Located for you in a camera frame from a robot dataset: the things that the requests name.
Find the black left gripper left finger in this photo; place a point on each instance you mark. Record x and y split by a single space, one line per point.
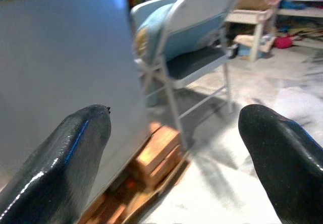
60 163

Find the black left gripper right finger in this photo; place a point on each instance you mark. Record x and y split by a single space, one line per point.
287 163

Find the grey small fridge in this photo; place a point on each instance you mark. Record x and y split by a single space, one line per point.
63 45

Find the wooden base board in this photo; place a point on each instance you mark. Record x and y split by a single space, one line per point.
154 196

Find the pink ball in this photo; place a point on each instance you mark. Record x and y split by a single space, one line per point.
283 42

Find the white wooden stool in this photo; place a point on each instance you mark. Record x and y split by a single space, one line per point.
255 19

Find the light blue pillow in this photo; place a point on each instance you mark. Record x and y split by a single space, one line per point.
154 32

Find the grey metal folding chair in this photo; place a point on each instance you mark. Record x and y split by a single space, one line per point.
196 9

